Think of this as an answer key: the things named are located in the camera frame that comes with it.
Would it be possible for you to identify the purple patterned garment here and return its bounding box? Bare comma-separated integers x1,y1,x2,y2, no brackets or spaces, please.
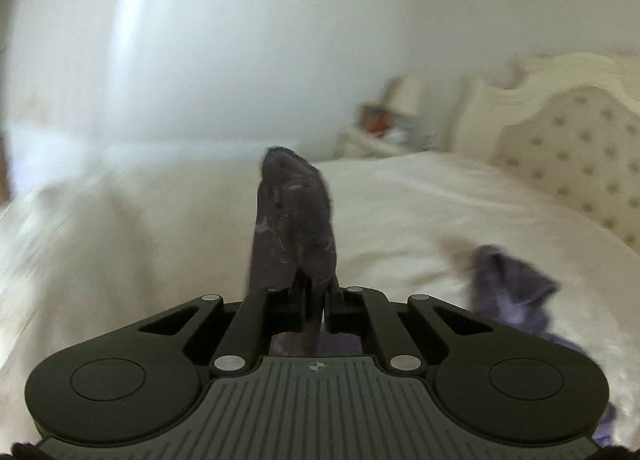
248,147,623,459

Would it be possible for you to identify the white bedside nightstand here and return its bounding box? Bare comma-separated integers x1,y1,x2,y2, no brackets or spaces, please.
333,127,439,160

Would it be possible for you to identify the white fluffy bed comforter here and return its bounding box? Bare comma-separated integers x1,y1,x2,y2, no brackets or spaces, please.
1,153,639,446

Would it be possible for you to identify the red item on nightstand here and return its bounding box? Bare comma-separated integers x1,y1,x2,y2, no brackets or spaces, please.
358,102,400,138

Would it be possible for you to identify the cream tufted headboard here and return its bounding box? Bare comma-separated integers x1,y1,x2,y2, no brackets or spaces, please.
447,52,639,250

